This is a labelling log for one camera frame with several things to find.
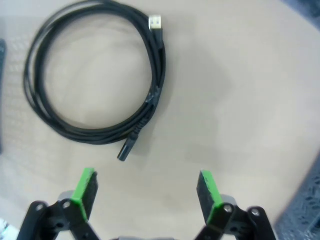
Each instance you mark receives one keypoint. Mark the grey plastic lattice basket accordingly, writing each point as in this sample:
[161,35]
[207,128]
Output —
[305,205]

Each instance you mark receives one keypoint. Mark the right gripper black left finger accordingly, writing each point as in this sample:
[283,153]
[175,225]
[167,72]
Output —
[80,195]

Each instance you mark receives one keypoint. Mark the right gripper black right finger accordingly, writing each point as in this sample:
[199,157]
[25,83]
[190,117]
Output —
[212,197]

